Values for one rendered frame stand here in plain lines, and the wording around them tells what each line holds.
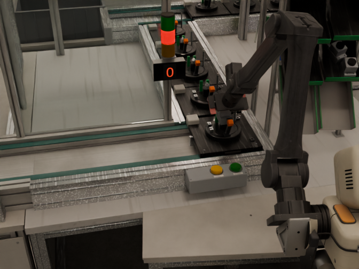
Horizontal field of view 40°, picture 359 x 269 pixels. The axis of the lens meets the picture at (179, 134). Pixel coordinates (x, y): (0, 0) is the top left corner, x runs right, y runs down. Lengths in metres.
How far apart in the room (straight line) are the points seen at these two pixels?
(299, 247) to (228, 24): 1.99
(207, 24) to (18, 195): 1.68
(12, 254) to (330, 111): 1.28
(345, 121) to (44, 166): 1.15
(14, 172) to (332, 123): 1.20
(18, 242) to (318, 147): 1.21
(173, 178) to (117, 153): 0.26
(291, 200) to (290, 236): 0.09
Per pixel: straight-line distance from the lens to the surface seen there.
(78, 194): 1.73
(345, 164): 1.21
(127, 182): 1.72
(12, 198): 1.76
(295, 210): 1.21
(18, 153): 1.95
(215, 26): 2.99
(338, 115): 1.98
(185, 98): 2.11
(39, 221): 1.73
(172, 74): 1.82
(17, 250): 1.82
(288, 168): 1.26
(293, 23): 1.21
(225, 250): 1.59
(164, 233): 1.63
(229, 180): 1.71
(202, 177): 1.68
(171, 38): 1.76
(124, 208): 1.72
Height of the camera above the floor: 2.03
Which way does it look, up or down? 34 degrees down
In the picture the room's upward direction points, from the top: straight up
